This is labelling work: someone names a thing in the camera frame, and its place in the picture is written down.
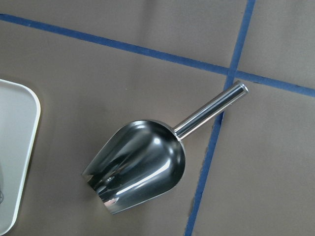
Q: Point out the cream plastic tray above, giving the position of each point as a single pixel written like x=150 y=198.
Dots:
x=19 y=116

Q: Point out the steel ice scoop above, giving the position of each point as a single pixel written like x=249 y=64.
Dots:
x=146 y=158

